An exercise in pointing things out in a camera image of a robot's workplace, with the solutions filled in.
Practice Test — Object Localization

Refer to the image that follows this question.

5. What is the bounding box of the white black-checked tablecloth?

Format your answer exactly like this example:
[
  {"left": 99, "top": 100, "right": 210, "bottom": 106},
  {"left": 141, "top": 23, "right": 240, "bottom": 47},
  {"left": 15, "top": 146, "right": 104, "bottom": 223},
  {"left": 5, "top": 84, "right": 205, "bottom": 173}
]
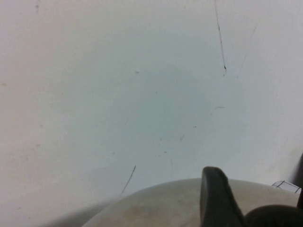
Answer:
[{"left": 271, "top": 180, "right": 303, "bottom": 194}]

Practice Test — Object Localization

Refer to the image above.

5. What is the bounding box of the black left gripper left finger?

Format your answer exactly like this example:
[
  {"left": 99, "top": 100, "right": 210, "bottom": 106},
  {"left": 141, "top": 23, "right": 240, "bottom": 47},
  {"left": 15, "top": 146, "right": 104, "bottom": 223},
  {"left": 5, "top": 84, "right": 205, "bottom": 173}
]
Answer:
[{"left": 200, "top": 166, "right": 246, "bottom": 227}]

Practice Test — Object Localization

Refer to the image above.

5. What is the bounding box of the steel lid black knob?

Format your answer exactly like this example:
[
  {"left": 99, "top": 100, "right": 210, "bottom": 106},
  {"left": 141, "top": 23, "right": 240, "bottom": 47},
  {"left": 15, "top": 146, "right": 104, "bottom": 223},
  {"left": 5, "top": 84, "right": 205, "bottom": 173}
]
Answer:
[{"left": 63, "top": 178, "right": 303, "bottom": 227}]

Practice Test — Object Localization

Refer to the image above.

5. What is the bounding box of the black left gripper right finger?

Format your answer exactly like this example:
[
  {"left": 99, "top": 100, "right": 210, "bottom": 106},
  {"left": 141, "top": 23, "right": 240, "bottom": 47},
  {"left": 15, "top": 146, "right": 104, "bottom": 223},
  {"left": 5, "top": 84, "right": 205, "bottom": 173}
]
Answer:
[{"left": 293, "top": 151, "right": 303, "bottom": 210}]

